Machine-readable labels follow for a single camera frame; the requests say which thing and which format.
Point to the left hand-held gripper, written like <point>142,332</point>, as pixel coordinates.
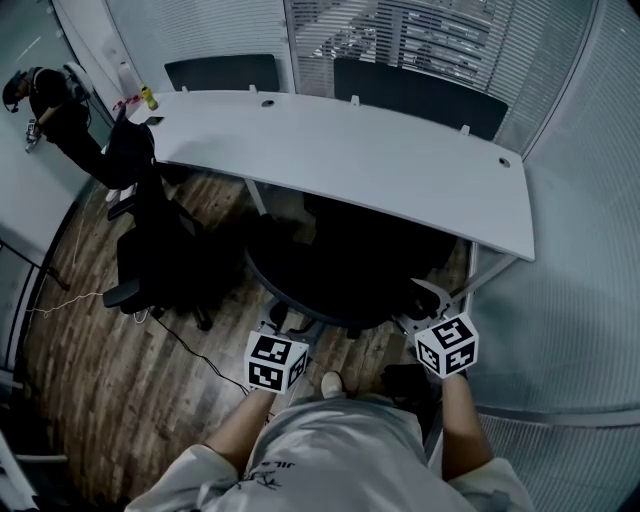
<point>275,362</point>

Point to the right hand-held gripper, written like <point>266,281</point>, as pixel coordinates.
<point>447,345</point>

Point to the black mesh office chair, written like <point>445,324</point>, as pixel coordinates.
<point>350,270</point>

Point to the person's right forearm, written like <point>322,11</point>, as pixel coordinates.
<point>465,430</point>

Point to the person's left forearm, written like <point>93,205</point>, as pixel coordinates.
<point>240,430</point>

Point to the black office chair with jacket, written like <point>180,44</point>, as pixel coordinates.
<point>155,250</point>

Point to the person's beige shoe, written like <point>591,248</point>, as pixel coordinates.
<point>331,384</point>

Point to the person's white printed t-shirt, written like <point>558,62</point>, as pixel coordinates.
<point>340,450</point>

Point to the long white desk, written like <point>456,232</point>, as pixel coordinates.
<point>350,155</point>

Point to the wide black desk partition panel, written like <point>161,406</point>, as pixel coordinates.
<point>420,95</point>

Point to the black smartphone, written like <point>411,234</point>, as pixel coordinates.
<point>154,121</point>

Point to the small black desk partition panel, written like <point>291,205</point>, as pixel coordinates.
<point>222,72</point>

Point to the yellow drink bottle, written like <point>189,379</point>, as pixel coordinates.
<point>149,97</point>

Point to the white window blinds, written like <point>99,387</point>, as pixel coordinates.
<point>440,40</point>

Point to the grey metal bar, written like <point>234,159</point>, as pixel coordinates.
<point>42,457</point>

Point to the red patterned glass sticker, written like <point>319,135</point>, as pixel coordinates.
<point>127,102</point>

